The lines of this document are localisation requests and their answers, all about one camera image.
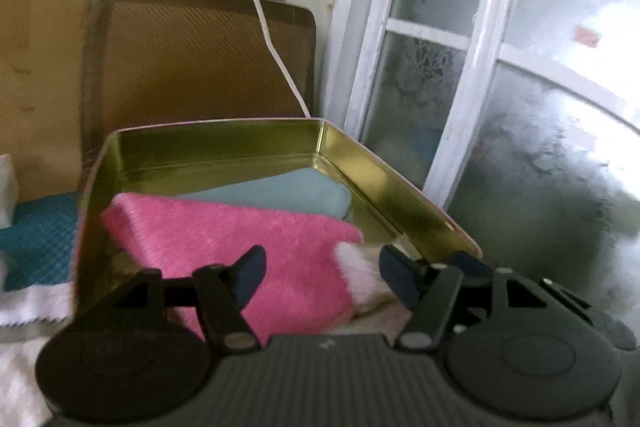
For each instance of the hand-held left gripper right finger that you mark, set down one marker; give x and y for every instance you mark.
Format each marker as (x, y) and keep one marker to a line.
(396, 274)

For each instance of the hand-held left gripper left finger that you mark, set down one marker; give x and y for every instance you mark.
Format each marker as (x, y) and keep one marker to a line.
(248, 274)

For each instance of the pink terry towel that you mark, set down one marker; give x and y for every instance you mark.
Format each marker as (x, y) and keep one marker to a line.
(280, 237)

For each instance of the teal fabric zipper pouch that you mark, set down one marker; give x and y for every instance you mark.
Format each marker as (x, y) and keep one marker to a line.
(300, 194)

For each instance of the pink biscuit tin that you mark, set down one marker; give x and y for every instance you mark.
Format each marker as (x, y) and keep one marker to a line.
(210, 147)

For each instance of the teal checkered mat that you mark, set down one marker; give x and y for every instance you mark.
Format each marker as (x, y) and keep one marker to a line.
(40, 242)

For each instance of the white tissue packet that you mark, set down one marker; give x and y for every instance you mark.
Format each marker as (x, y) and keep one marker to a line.
(7, 192)

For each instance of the white framed glass door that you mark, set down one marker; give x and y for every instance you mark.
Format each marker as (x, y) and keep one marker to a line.
(480, 32)

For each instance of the red sticker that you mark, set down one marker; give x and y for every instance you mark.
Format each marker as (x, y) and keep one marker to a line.
(586, 36)

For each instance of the wooden board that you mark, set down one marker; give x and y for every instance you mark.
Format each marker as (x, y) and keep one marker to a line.
(45, 57)

